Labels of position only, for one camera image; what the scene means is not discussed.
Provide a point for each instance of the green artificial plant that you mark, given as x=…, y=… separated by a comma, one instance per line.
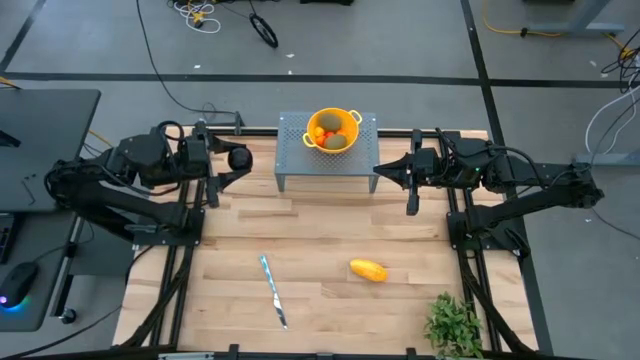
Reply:
x=452, y=327

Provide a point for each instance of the silver aluminium bar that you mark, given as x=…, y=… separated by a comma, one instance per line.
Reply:
x=185, y=356

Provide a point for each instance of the black equipment base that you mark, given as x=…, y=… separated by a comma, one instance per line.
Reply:
x=325, y=2

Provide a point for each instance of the black caster wheel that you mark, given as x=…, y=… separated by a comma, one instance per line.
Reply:
x=68, y=316

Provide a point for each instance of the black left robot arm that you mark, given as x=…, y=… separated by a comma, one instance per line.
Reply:
x=100, y=200

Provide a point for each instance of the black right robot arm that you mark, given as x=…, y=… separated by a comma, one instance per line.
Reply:
x=540, y=195

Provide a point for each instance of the black computer mouse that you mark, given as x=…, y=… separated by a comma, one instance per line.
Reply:
x=17, y=282

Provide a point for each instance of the black keyboard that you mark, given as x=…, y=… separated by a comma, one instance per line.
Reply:
x=6, y=240

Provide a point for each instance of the yellow plastic colander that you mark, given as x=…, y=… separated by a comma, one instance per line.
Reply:
x=312, y=120

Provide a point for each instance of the grey desk mat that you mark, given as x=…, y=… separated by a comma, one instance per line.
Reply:
x=45, y=250

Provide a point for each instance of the silver table knife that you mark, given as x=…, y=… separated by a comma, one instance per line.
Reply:
x=273, y=292

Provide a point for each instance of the black allen key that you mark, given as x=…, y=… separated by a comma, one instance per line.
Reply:
x=25, y=186

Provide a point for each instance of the yellow oblong mango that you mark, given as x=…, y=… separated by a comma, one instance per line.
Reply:
x=368, y=270

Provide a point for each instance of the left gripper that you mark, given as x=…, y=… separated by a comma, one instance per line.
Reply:
x=195, y=157

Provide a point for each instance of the black desk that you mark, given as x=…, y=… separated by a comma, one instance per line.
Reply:
x=50, y=150

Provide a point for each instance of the grey perforated metal shelf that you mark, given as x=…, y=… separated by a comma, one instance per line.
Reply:
x=300, y=160

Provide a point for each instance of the black aluminium rig frame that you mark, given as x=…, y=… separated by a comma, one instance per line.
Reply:
x=390, y=134

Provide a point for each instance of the dark avocado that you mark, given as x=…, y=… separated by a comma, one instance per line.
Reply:
x=240, y=158

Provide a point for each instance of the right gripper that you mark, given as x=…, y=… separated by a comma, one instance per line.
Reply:
x=430, y=167

